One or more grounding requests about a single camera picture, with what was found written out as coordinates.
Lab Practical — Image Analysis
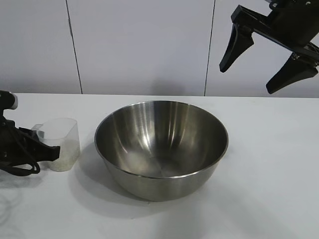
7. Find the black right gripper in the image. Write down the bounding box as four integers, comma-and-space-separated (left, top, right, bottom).
219, 0, 319, 95

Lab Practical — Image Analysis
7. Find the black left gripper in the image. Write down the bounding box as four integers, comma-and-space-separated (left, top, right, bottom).
0, 109, 60, 170

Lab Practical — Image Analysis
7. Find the clear plastic measuring cup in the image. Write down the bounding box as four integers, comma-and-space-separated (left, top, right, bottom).
31, 118, 80, 172

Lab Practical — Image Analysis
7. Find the white uncooked rice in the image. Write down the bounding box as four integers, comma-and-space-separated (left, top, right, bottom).
48, 140, 80, 172

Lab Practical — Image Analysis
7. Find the stainless steel mixing bowl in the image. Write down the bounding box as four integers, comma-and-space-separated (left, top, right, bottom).
94, 100, 229, 202

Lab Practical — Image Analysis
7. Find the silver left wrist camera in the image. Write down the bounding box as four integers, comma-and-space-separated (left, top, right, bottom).
0, 91, 18, 110

